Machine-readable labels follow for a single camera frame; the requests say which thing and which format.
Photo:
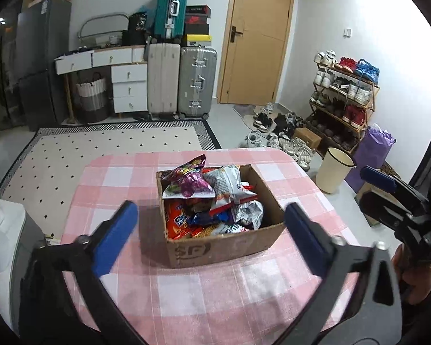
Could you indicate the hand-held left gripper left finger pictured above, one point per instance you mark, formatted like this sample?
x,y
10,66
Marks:
x,y
116,233

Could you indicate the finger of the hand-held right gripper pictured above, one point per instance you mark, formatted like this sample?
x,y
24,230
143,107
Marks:
x,y
379,179
380,212

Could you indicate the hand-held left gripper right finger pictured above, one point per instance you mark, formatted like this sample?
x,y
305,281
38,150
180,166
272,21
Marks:
x,y
305,237

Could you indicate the purple and silver snack packet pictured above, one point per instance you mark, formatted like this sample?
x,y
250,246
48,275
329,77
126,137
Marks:
x,y
249,214

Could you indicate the purple candy bag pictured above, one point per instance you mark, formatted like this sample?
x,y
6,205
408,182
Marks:
x,y
188,179

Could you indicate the brown cardboard box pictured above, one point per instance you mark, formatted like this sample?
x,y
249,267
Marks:
x,y
215,251

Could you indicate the blue cookie packet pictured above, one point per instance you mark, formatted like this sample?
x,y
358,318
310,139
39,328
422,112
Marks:
x,y
208,218

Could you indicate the white snack bag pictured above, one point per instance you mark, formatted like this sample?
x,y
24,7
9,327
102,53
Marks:
x,y
226,183

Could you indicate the person's right forearm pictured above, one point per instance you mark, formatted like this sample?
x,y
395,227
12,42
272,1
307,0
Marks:
x,y
429,316

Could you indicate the person's right hand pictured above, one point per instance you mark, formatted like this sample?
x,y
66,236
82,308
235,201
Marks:
x,y
413,282

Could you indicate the cream trash bin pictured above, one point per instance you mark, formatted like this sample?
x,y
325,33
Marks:
x,y
332,172

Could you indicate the cream dotted rug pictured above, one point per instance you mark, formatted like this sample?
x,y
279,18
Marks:
x,y
93,158

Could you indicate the wooden shoe rack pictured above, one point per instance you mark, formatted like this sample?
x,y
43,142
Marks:
x,y
373,97

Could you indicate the small brown carton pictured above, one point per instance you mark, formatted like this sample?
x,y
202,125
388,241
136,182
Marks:
x,y
307,137

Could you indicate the assorted sneakers collection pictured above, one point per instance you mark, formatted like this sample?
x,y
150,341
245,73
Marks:
x,y
352,90

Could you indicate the grey side cabinet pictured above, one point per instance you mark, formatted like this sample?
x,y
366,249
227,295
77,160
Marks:
x,y
18,230

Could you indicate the scattered shoes pile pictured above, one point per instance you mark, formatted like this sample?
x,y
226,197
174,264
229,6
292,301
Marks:
x,y
283,136

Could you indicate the pink checkered tablecloth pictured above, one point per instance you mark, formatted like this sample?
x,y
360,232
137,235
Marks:
x,y
201,294

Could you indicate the grey door mat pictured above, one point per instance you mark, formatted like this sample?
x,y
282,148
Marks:
x,y
246,113

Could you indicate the grey and white laundry basket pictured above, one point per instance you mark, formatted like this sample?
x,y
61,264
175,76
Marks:
x,y
91,97

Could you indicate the white drawer unit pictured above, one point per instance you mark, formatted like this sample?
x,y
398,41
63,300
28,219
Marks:
x,y
129,88

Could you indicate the cream suitcase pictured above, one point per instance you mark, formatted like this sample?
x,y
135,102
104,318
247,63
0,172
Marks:
x,y
163,79

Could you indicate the silver suitcase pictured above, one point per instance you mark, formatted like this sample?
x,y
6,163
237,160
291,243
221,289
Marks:
x,y
197,79

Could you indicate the white desk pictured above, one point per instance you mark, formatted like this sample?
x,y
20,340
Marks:
x,y
107,57

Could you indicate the wooden door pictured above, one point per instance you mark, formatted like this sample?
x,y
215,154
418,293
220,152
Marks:
x,y
258,43

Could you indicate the grey refrigerator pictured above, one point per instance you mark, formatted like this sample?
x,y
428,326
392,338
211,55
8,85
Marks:
x,y
43,61

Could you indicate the small white basket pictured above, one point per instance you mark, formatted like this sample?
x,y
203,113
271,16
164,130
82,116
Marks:
x,y
115,38

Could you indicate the black storage box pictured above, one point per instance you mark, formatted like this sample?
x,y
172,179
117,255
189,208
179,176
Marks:
x,y
134,37

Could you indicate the dark glass cabinet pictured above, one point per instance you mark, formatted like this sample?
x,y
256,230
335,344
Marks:
x,y
3,72

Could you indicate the oval framed mirror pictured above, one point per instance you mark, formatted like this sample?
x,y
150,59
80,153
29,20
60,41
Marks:
x,y
100,27

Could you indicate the black printed bag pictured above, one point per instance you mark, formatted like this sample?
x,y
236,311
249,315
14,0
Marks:
x,y
137,21

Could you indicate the plain black shoebox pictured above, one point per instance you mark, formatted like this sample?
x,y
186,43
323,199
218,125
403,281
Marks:
x,y
196,29

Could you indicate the red and black shoebox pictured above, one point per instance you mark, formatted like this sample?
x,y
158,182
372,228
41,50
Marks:
x,y
197,19

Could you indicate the green suitcase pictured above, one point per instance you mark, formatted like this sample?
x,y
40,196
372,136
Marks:
x,y
170,10

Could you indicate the black shoebox with red lid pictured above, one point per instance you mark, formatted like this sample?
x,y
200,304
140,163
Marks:
x,y
198,10

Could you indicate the white wall switch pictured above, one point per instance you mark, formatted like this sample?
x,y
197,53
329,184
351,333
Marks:
x,y
347,32

